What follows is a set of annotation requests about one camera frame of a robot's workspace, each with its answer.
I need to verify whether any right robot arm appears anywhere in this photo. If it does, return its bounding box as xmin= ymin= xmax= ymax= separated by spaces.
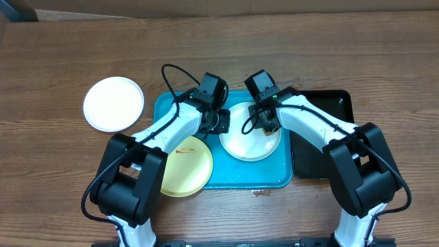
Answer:
xmin=248 ymin=86 xmax=407 ymax=246

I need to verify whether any yellow plate with stain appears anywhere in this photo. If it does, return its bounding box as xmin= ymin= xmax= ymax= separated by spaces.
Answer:
xmin=161 ymin=136 xmax=213 ymax=198

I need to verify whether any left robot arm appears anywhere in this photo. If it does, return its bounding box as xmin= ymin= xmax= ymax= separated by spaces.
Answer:
xmin=81 ymin=88 xmax=230 ymax=246

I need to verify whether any white plate with red stain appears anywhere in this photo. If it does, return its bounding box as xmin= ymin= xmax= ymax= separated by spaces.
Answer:
xmin=83 ymin=76 xmax=145 ymax=132

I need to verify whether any yellow green sponge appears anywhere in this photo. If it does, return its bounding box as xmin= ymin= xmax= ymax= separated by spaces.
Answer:
xmin=263 ymin=126 xmax=279 ymax=136

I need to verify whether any teal plastic tray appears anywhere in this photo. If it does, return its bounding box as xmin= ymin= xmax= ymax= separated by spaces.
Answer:
xmin=153 ymin=91 xmax=293 ymax=189

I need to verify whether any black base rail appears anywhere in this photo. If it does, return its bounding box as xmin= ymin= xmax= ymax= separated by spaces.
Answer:
xmin=91 ymin=237 xmax=397 ymax=247

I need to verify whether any black rectangular water tray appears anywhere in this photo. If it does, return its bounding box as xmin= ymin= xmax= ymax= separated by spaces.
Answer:
xmin=289 ymin=90 xmax=354 ymax=179

